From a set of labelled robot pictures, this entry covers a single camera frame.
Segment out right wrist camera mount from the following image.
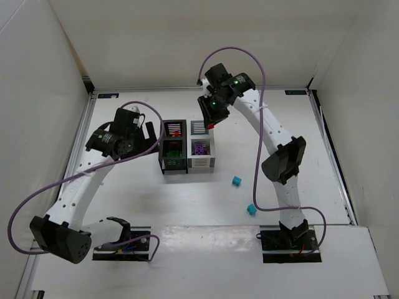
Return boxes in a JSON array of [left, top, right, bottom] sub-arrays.
[[196, 78, 213, 97]]

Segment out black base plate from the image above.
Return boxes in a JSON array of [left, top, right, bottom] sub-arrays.
[[256, 228, 322, 263], [92, 227, 160, 262]]

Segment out cyan lego brick lower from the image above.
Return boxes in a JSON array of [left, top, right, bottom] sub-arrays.
[[247, 204, 257, 216]]

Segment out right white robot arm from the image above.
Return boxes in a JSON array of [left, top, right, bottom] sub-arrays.
[[198, 63, 309, 244]]

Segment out purple cable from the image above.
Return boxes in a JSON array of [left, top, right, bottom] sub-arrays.
[[196, 46, 327, 256], [6, 101, 165, 262]]

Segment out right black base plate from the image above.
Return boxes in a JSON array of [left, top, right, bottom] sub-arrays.
[[256, 228, 322, 263]]

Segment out white slotted container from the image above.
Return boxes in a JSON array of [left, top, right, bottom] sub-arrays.
[[187, 120, 216, 174]]

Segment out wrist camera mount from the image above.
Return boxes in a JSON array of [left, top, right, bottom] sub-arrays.
[[128, 106, 140, 113], [196, 78, 213, 97]]

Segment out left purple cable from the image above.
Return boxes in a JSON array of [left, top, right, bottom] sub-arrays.
[[6, 101, 165, 262]]

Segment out green square lego brick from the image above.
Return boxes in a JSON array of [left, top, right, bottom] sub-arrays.
[[164, 150, 183, 159]]

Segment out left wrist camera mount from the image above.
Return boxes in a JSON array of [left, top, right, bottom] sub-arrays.
[[128, 106, 140, 113]]

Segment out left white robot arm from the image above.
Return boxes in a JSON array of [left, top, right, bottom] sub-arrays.
[[29, 107, 157, 264]]

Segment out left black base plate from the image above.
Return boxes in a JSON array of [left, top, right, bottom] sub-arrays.
[[92, 227, 160, 262]]

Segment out cyan small lego brick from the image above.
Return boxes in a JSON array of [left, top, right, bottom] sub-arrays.
[[232, 176, 242, 187]]

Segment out purple rectangular lego brick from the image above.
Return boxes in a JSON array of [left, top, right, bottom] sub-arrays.
[[192, 140, 209, 156]]

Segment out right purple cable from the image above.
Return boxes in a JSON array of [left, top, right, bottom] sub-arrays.
[[196, 46, 327, 256]]

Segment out black slotted container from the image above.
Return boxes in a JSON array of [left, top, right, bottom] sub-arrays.
[[158, 120, 188, 175]]

